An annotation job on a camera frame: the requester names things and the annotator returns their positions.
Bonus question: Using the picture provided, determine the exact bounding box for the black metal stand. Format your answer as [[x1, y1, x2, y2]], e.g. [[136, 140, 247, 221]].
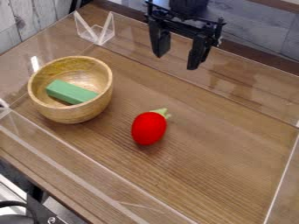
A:
[[25, 195, 68, 224]]

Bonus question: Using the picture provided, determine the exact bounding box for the black cable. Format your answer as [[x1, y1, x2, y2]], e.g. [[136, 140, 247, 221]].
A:
[[0, 200, 30, 224]]

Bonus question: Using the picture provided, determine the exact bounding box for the clear acrylic tray wall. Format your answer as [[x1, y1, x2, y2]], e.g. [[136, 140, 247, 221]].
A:
[[0, 105, 197, 224]]

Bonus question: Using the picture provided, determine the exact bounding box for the red toy strawberry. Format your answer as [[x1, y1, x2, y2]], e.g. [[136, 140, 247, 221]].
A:
[[131, 108, 172, 145]]

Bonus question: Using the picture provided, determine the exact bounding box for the green rectangular block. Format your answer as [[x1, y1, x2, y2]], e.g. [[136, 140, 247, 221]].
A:
[[45, 80, 99, 105]]

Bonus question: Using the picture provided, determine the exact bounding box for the clear acrylic corner bracket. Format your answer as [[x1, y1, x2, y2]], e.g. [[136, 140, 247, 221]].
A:
[[73, 11, 116, 46]]

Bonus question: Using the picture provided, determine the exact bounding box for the wooden bowl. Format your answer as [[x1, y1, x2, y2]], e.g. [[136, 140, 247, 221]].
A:
[[26, 56, 113, 123]]

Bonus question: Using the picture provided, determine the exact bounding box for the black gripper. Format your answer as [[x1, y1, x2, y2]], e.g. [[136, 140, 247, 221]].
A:
[[145, 0, 225, 70]]

